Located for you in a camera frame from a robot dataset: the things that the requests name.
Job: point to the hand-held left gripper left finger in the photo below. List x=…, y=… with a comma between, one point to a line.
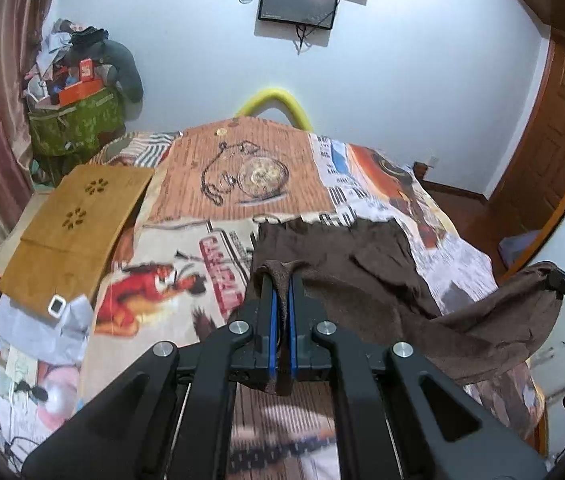
x=274, y=332

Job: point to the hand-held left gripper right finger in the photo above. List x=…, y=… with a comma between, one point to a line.
x=293, y=332

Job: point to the brown pants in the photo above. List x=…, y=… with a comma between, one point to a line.
x=362, y=270

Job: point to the pile of clothes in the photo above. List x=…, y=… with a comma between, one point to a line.
x=60, y=47

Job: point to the wooden door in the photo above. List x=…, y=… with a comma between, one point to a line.
x=547, y=145

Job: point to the small white device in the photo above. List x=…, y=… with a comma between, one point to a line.
x=57, y=306

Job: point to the wooden lap board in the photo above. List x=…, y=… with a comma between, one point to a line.
x=70, y=225

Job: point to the grey cloth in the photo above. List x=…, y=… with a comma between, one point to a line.
x=42, y=327

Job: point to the pile of papers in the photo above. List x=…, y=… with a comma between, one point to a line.
x=7, y=390

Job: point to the green patterned bag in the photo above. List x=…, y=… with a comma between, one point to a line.
x=75, y=122

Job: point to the orange box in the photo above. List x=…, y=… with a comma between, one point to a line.
x=77, y=91

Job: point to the wooden bed post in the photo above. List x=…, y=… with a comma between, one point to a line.
x=421, y=171

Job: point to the small black wall screen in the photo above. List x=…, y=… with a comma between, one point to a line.
x=298, y=1

